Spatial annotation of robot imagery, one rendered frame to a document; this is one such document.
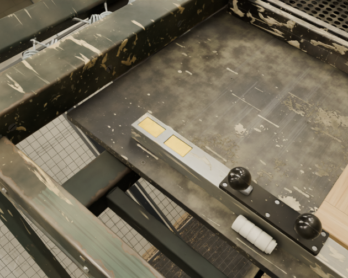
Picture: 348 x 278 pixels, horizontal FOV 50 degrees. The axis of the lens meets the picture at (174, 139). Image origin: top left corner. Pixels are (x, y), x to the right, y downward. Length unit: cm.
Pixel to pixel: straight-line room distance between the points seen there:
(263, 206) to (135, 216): 25
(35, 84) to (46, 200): 24
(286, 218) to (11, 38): 100
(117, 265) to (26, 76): 42
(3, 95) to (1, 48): 54
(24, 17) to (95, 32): 50
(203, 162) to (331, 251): 27
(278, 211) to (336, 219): 12
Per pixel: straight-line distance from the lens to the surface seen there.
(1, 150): 76
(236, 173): 58
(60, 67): 82
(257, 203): 69
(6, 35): 134
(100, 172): 80
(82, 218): 65
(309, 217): 58
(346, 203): 80
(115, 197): 79
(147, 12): 98
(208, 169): 72
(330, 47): 109
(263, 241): 68
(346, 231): 77
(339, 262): 71
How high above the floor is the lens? 172
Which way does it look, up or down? 7 degrees down
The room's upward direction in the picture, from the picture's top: 37 degrees counter-clockwise
